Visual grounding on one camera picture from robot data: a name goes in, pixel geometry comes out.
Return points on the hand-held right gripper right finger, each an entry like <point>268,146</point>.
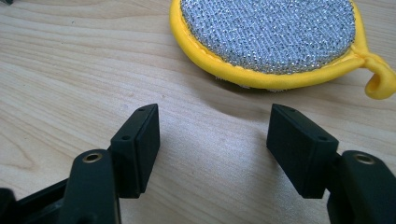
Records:
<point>303,155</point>

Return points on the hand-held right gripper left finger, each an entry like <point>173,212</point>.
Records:
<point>134,155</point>

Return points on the yellow-rimmed silver scouring pad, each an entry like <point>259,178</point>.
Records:
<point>267,37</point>

